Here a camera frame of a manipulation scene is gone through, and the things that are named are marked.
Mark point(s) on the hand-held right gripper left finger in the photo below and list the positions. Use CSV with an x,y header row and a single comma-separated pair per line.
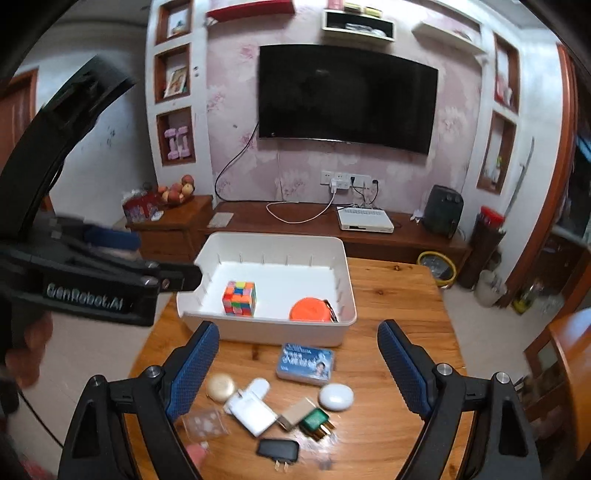
x,y
198,364

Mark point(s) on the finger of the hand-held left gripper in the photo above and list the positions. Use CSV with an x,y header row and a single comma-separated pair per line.
x,y
113,239
180,277

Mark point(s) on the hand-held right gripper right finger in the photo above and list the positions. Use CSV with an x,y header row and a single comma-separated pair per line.
x,y
401,364

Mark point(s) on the white plastic gadget with button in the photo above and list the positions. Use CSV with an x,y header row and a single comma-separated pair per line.
x,y
251,410

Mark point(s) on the white plastic storage bin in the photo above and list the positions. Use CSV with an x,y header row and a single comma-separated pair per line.
x,y
277,331

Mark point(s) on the person's left hand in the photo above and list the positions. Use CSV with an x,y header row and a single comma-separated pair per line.
x,y
34,350

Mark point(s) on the round gold compact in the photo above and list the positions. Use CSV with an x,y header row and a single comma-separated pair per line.
x,y
220,387

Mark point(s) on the red printed box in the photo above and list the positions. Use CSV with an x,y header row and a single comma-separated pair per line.
x,y
143,207

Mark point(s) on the wooden side cabinet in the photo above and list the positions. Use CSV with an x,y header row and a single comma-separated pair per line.
x,y
175,221

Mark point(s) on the clear plastic bag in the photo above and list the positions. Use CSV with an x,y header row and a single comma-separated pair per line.
x,y
205,423

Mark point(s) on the multicoloured puzzle cube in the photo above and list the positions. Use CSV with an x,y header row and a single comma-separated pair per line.
x,y
239,299

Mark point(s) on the white oval earbud case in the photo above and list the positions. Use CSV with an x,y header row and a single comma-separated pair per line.
x,y
336,397

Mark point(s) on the small pink object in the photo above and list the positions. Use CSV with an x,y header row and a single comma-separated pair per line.
x,y
198,456

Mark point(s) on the blue label floss box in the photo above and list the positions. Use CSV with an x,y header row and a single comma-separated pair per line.
x,y
304,364

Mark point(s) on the green block with brass pins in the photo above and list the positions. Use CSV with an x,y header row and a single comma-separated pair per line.
x,y
315,419

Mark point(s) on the yellow rimmed waste basket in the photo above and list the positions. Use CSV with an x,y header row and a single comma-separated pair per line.
x,y
438,266

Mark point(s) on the orange round lid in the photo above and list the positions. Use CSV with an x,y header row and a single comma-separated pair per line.
x,y
309,310

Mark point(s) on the small beige box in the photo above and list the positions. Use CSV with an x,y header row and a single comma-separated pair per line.
x,y
295,413

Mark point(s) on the pink dumbbell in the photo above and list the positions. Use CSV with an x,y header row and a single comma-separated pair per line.
x,y
185,143
171,145

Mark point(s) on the black charger plug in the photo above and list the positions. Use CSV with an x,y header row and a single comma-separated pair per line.
x,y
277,448

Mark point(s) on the white plastic jug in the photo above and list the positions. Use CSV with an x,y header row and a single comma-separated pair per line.
x,y
490,288

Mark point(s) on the low wooden television stand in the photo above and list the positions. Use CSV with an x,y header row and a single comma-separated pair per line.
x,y
300,230

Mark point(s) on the dark container with red top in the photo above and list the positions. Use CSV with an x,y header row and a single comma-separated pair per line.
x,y
480,249

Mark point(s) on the white set-top box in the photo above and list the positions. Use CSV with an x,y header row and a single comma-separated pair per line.
x,y
364,220

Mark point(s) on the brown wooden door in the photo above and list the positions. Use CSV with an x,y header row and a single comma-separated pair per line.
x,y
18,115

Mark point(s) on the black space heater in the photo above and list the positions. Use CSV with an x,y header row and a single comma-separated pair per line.
x,y
443,207

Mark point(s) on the framed picture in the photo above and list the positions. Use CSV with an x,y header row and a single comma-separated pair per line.
x,y
177,82
179,23

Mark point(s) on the wooden chair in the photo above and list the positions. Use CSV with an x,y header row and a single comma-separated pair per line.
x,y
572,350

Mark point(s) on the grey curved stick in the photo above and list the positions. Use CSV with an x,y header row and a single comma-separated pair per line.
x,y
521,180

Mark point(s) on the white wall power outlets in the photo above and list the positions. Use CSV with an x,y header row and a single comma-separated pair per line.
x,y
344,177

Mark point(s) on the black wall television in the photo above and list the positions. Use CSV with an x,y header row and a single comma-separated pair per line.
x,y
346,97

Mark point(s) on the red wall shelf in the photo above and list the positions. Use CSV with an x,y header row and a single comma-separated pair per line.
x,y
249,10

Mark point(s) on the white box wall shelf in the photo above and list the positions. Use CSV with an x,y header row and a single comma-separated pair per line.
x,y
332,27

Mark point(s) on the white flat wall shelf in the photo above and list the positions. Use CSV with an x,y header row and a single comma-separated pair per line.
x,y
443,32

